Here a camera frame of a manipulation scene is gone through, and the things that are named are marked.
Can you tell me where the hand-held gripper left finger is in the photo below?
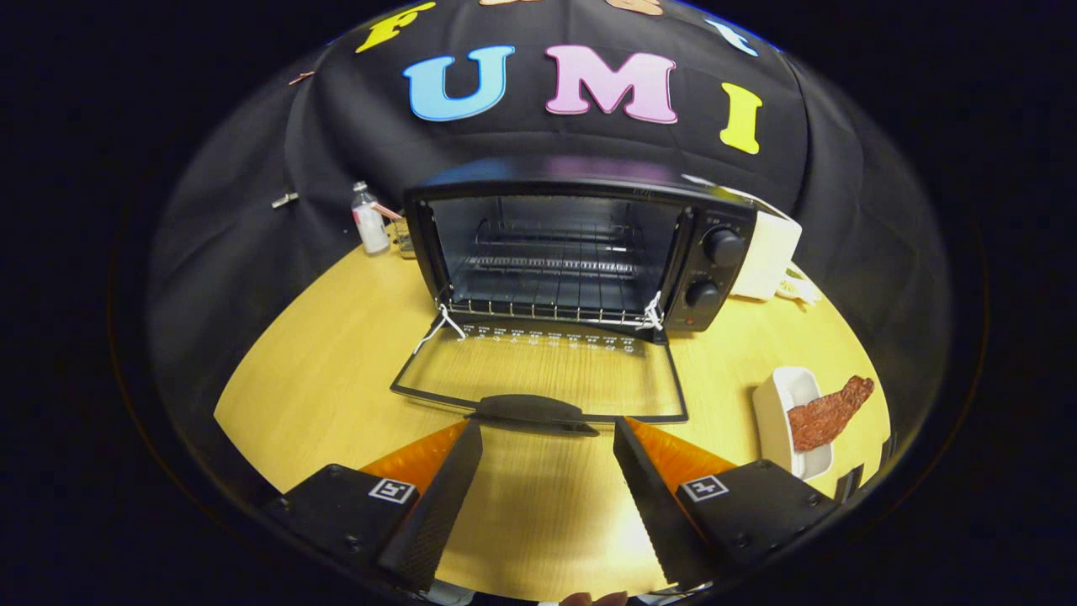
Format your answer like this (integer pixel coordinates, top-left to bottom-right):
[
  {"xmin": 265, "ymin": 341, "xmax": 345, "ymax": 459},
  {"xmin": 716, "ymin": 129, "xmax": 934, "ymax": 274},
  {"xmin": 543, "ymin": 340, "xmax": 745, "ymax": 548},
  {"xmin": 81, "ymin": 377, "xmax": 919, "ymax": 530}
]
[{"xmin": 261, "ymin": 419, "xmax": 485, "ymax": 594}]

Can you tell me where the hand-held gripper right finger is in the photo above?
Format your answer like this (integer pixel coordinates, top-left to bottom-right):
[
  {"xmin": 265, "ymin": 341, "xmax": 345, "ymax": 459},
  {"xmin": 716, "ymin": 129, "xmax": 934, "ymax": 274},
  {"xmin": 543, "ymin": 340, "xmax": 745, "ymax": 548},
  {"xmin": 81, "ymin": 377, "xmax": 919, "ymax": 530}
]
[{"xmin": 613, "ymin": 416, "xmax": 842, "ymax": 590}]

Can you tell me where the reddish-brown meat slice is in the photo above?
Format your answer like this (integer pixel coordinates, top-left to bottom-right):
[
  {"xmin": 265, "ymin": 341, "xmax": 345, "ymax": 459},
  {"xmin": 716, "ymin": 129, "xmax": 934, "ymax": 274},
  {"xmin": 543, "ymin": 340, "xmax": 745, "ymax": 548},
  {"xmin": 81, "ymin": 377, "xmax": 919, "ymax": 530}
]
[{"xmin": 788, "ymin": 375, "xmax": 876, "ymax": 453}]

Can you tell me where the black toaster oven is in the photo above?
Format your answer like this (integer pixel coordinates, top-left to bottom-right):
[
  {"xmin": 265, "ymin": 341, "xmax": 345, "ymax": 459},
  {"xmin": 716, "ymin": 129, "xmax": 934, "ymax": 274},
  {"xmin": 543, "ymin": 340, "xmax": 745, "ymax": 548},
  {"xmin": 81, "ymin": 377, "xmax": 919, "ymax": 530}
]
[{"xmin": 390, "ymin": 154, "xmax": 758, "ymax": 437}]

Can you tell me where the white pop-up toaster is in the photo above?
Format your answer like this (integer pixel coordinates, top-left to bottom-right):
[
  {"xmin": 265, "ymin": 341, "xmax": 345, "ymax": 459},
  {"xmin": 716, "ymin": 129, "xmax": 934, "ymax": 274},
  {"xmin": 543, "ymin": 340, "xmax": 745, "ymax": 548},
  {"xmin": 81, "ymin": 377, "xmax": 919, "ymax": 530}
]
[{"xmin": 683, "ymin": 174, "xmax": 804, "ymax": 302}]

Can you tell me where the white rectangular dish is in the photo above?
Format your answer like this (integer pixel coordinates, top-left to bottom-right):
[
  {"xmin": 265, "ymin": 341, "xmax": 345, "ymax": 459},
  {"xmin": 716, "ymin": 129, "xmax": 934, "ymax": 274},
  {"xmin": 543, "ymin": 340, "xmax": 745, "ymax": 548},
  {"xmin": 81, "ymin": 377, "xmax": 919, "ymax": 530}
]
[{"xmin": 752, "ymin": 366, "xmax": 836, "ymax": 482}]

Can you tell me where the clear plastic bottle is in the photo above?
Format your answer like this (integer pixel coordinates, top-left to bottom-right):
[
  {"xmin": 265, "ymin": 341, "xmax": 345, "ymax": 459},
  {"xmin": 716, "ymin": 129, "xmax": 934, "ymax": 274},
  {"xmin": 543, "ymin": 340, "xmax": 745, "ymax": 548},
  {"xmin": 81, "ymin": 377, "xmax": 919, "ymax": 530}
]
[{"xmin": 351, "ymin": 181, "xmax": 391, "ymax": 255}]

